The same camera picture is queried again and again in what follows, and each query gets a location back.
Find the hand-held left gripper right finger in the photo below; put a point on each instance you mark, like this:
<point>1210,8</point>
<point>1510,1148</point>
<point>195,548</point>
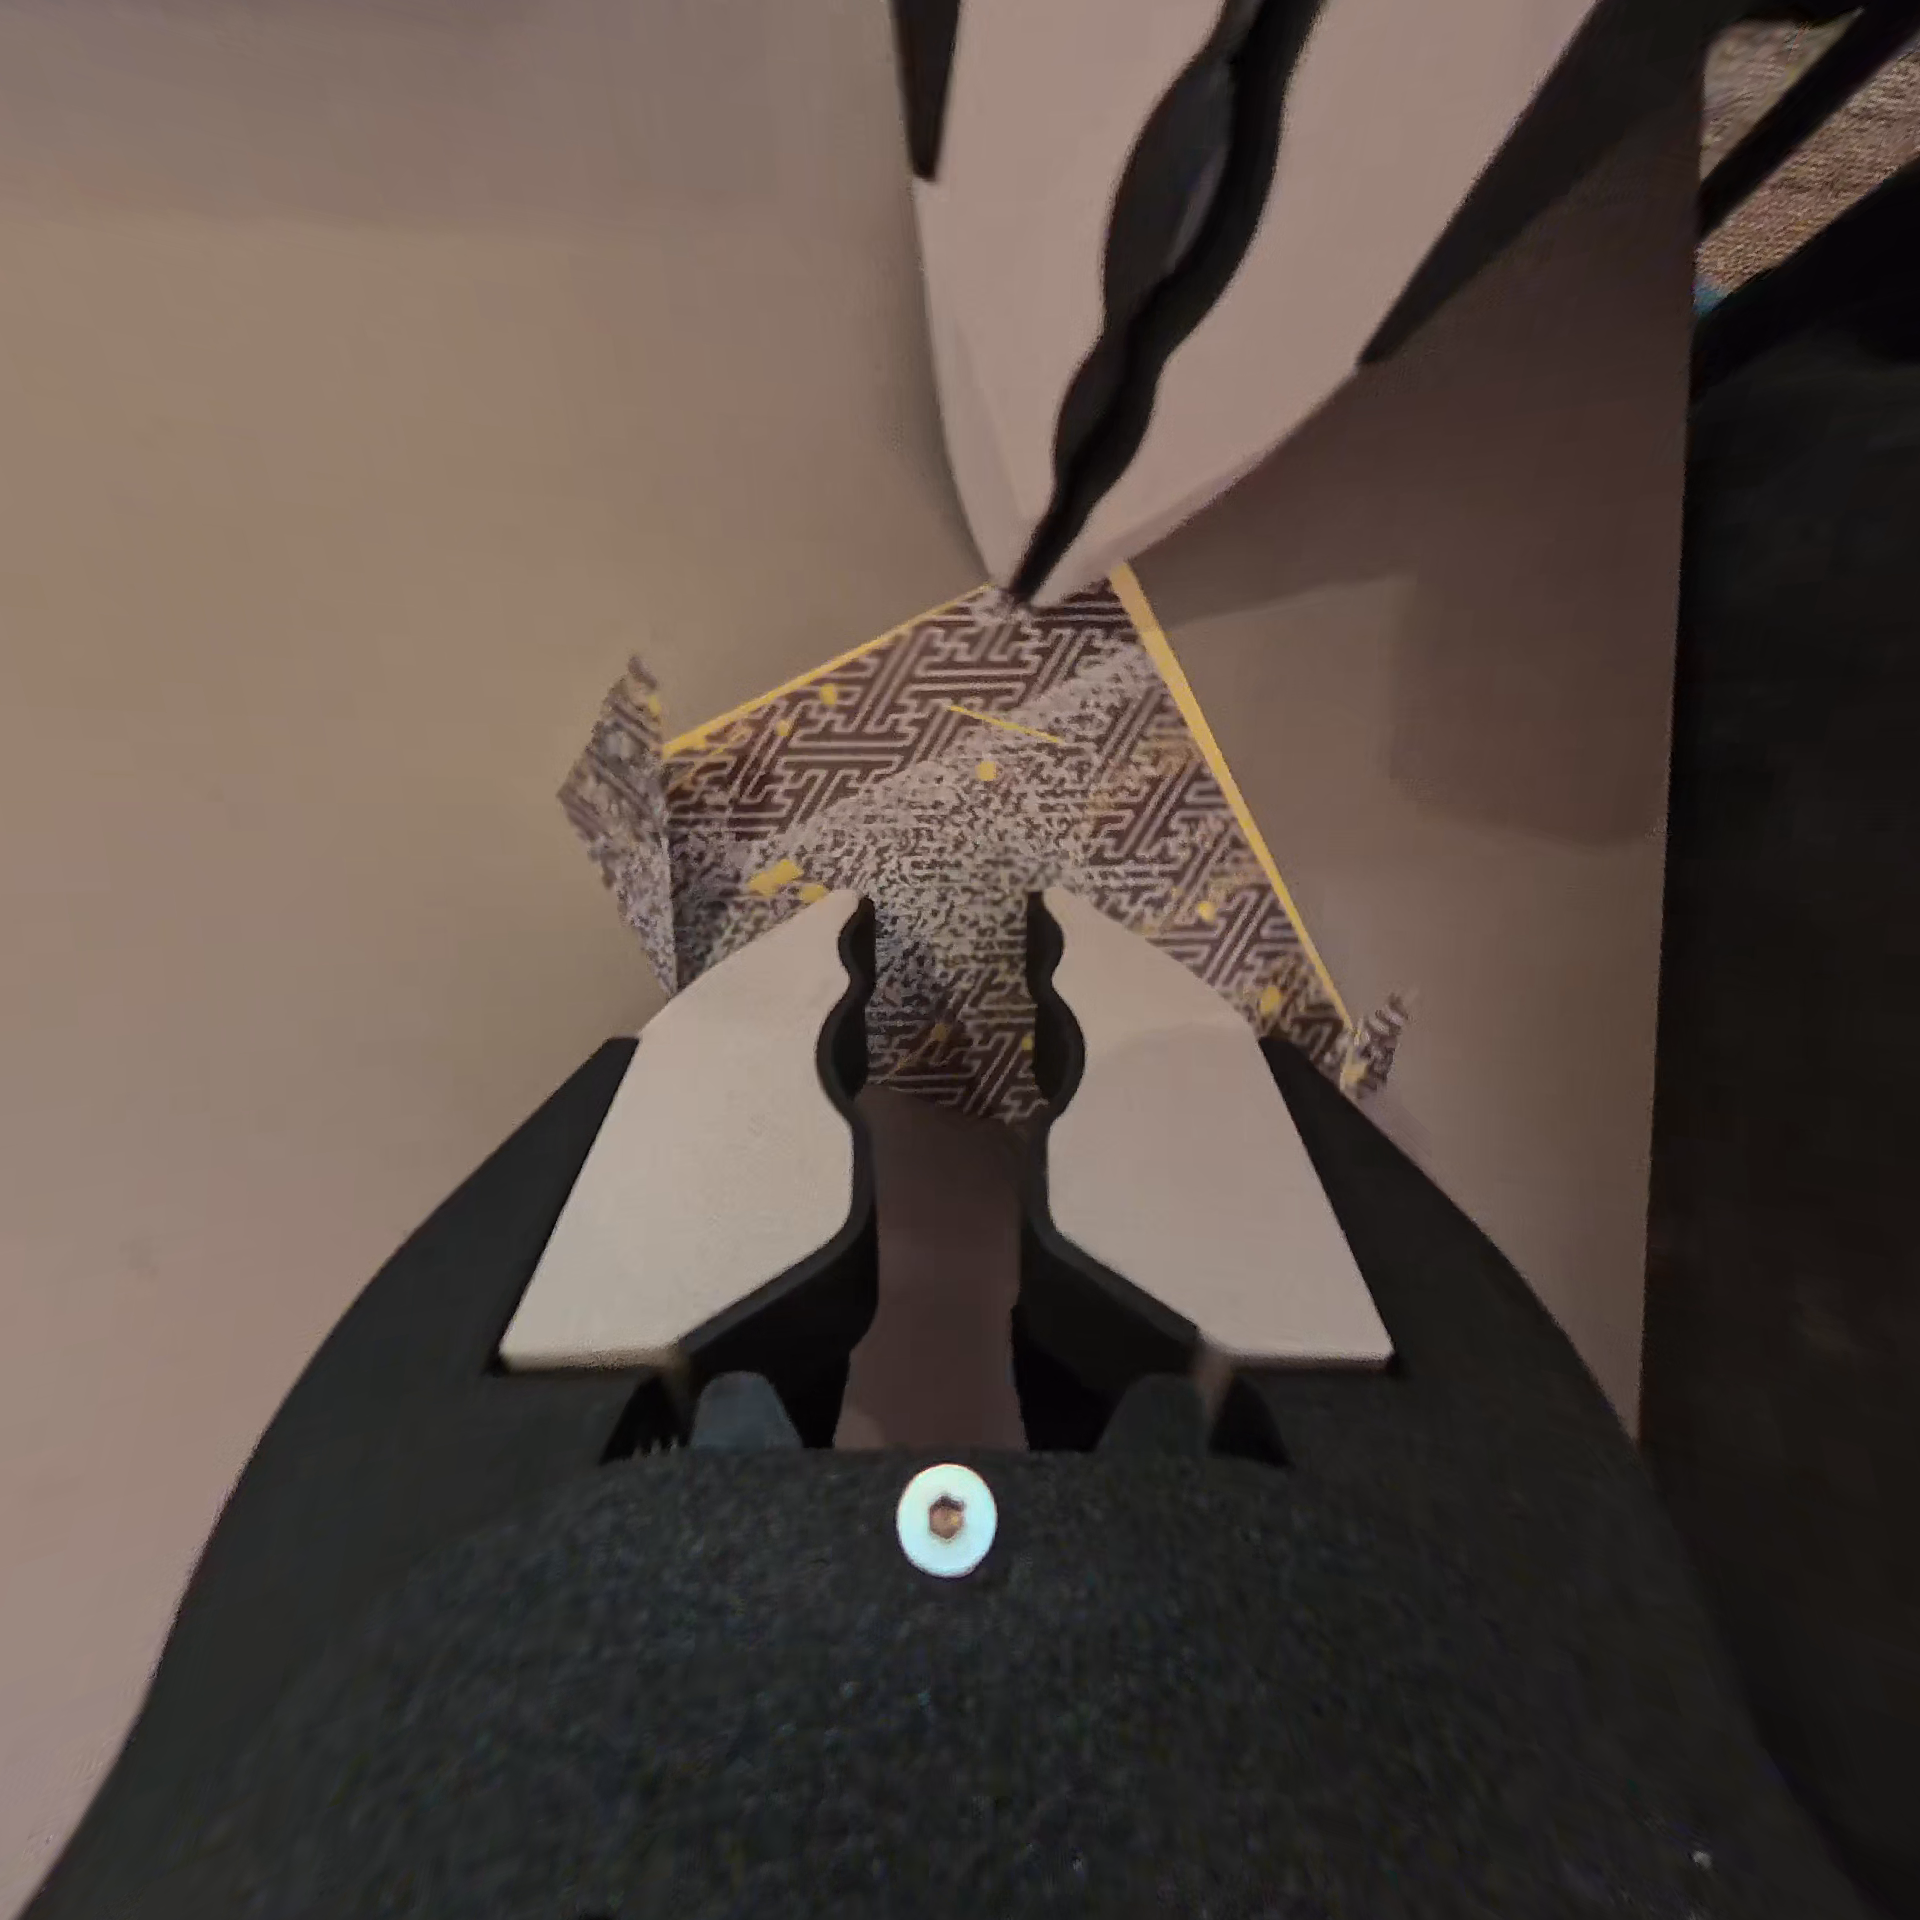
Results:
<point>1202,1185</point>

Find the black patterned origami paper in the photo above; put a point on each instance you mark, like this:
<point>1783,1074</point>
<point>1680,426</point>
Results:
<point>960,810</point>

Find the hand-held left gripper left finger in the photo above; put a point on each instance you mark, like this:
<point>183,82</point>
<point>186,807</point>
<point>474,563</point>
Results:
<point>706,1185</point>

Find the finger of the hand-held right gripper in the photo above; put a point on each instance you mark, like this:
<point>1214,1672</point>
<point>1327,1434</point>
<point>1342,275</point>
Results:
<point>1381,164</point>
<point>1020,224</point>

